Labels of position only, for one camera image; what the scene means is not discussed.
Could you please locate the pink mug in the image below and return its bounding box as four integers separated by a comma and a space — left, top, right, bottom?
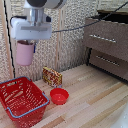
15, 39, 36, 67

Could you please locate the brown drawer cabinet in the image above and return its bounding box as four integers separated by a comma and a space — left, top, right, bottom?
82, 9, 128, 83

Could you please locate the red bowl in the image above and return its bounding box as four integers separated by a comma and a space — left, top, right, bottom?
49, 87, 70, 106

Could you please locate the black cable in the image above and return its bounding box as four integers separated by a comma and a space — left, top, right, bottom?
51, 0, 128, 34

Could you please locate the red plastic shopping basket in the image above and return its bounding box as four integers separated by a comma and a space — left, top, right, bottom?
0, 76, 51, 128

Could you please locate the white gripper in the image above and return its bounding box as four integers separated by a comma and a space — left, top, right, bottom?
9, 15, 53, 54

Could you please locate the red yellow patterned box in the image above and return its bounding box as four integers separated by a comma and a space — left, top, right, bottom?
41, 65, 64, 88

